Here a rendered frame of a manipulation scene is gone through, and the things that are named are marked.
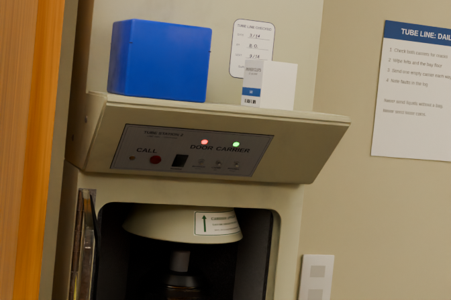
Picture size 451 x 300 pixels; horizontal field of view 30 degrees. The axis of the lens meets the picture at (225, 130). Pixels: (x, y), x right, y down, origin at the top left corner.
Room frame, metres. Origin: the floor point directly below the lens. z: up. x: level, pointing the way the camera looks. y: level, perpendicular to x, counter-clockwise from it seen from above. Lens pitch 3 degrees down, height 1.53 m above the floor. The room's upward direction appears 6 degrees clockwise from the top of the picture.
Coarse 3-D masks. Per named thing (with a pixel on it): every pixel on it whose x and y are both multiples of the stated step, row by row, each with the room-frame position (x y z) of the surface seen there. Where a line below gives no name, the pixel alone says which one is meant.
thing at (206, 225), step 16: (144, 208) 1.17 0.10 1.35; (160, 208) 1.15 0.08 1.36; (176, 208) 1.15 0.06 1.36; (192, 208) 1.15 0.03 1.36; (208, 208) 1.16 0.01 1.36; (224, 208) 1.18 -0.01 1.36; (128, 224) 1.18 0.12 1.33; (144, 224) 1.15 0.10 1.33; (160, 224) 1.14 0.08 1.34; (176, 224) 1.14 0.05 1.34; (192, 224) 1.14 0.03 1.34; (208, 224) 1.15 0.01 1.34; (224, 224) 1.17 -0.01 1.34; (176, 240) 1.13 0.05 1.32; (192, 240) 1.13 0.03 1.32; (208, 240) 1.14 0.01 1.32; (224, 240) 1.16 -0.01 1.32
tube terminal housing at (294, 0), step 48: (96, 0) 1.06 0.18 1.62; (144, 0) 1.08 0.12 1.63; (192, 0) 1.11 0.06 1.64; (240, 0) 1.13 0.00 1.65; (288, 0) 1.16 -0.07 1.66; (96, 48) 1.06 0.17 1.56; (288, 48) 1.16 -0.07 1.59; (240, 96) 1.14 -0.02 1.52; (144, 192) 1.09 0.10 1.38; (192, 192) 1.12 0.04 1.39; (240, 192) 1.14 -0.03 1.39; (288, 192) 1.17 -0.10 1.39; (288, 240) 1.17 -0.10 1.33; (288, 288) 1.17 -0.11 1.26
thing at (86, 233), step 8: (88, 192) 1.00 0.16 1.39; (88, 200) 0.94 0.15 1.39; (88, 208) 0.88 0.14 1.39; (80, 216) 1.02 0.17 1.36; (88, 216) 0.83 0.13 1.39; (80, 224) 0.98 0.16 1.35; (88, 224) 0.79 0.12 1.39; (80, 232) 0.94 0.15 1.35; (88, 232) 0.76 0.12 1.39; (80, 240) 0.91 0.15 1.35; (88, 240) 0.75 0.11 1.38; (80, 248) 0.88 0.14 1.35; (88, 248) 0.75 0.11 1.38; (80, 256) 0.85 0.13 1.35; (88, 256) 0.75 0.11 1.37; (80, 264) 0.82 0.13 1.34; (88, 264) 0.75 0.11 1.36; (80, 272) 0.79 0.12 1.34; (88, 272) 0.75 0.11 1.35; (80, 280) 0.77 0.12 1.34; (88, 280) 0.75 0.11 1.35; (80, 288) 0.75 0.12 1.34; (88, 288) 0.75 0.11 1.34; (72, 296) 1.03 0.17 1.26; (80, 296) 0.75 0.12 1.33; (88, 296) 0.75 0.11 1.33
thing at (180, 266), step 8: (176, 248) 1.23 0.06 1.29; (184, 248) 1.24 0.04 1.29; (176, 256) 1.21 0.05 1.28; (184, 256) 1.21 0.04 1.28; (160, 264) 1.24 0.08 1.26; (168, 264) 1.25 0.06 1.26; (176, 264) 1.21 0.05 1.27; (184, 264) 1.21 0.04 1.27; (152, 272) 1.21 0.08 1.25; (160, 272) 1.20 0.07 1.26; (168, 272) 1.20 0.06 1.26; (176, 272) 1.20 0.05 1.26; (184, 272) 1.21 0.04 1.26; (192, 272) 1.22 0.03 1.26; (200, 272) 1.23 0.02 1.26; (152, 280) 1.20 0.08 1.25; (160, 280) 1.19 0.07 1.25; (168, 280) 1.18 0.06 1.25; (176, 280) 1.18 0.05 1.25; (184, 280) 1.19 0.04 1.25; (192, 280) 1.19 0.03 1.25; (200, 280) 1.20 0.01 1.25
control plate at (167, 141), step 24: (120, 144) 1.01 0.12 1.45; (144, 144) 1.02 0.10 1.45; (168, 144) 1.03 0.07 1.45; (192, 144) 1.04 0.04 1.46; (216, 144) 1.05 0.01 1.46; (240, 144) 1.05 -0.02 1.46; (264, 144) 1.06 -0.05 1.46; (120, 168) 1.05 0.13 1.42; (144, 168) 1.06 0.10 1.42; (168, 168) 1.06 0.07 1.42; (192, 168) 1.07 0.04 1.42; (216, 168) 1.08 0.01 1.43; (240, 168) 1.09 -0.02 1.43
